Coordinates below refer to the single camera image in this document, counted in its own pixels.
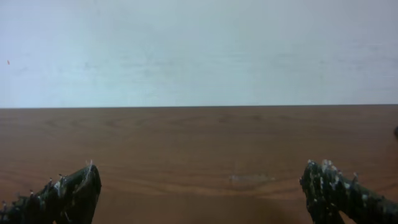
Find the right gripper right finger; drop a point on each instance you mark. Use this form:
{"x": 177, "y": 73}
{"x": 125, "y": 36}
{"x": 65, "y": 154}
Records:
{"x": 329, "y": 194}

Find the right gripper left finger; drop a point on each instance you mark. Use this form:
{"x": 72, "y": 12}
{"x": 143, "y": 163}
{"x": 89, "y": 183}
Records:
{"x": 71, "y": 199}

